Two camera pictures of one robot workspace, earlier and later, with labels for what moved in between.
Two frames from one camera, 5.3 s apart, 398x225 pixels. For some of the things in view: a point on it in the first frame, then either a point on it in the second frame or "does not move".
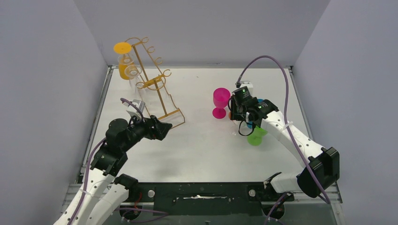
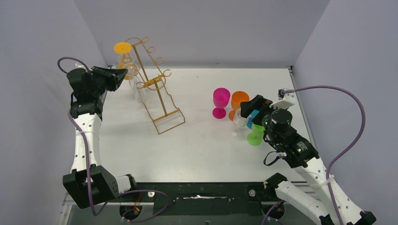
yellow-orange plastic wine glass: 126,65 does not move
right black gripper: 237,111 to 259,108
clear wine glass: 125,60 does not move
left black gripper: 154,128 to 97,78
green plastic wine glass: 255,138 does not move
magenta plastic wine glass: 221,96 does not move
